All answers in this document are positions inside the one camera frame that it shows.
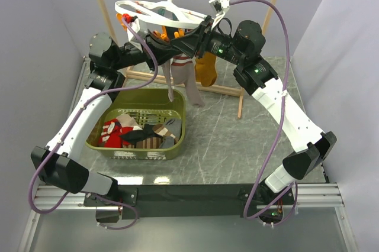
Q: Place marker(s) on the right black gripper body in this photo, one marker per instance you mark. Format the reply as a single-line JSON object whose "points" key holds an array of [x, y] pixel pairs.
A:
{"points": [[213, 42]]}

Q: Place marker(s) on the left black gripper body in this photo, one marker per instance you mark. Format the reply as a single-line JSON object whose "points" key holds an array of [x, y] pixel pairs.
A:
{"points": [[133, 57]]}

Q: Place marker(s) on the taupe sock with striped cuff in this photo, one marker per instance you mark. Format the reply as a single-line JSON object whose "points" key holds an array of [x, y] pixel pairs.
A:
{"points": [[166, 68]]}

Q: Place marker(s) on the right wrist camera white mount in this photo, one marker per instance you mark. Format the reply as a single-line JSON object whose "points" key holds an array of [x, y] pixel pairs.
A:
{"points": [[220, 7]]}

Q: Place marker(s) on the orange clothes clip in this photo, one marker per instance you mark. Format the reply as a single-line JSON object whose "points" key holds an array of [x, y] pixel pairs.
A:
{"points": [[161, 36], [179, 33]]}

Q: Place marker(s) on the olive green plastic basket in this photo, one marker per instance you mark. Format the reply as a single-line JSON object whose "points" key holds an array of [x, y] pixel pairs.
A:
{"points": [[145, 105]]}

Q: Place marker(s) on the black base crossbar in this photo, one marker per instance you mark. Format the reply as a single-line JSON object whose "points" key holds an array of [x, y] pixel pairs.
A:
{"points": [[210, 200]]}

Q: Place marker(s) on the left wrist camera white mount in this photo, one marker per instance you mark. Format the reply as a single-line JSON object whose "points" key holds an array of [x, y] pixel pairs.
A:
{"points": [[136, 30]]}

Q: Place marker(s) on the black sock in basket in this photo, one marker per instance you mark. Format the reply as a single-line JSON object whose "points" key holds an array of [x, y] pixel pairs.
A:
{"points": [[135, 136]]}

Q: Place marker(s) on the grey sock in basket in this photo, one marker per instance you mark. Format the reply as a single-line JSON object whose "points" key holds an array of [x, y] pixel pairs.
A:
{"points": [[174, 126]]}

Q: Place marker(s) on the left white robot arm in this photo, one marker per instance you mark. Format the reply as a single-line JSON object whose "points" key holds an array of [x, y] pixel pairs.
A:
{"points": [[57, 163]]}

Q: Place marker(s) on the mustard yellow hanging socks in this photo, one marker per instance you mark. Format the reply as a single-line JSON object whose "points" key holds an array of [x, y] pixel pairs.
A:
{"points": [[205, 70]]}

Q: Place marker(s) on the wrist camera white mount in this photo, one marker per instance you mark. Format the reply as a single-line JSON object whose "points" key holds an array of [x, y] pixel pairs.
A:
{"points": [[136, 30], [220, 7]]}

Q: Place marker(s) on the brown striped sock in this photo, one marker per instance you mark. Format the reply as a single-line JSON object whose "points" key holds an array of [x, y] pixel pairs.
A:
{"points": [[149, 143]]}

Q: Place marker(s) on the orange clip left rim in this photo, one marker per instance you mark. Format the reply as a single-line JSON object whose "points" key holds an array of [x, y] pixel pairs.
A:
{"points": [[120, 19]]}

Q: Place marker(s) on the white round sock hanger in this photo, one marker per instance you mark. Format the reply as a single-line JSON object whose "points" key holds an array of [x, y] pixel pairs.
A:
{"points": [[146, 11]]}

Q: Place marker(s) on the teal clothes clip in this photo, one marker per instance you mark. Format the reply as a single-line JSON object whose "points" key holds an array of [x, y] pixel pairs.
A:
{"points": [[161, 12]]}

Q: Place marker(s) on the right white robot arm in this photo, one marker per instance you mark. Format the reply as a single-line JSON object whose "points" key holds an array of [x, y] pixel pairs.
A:
{"points": [[311, 145]]}

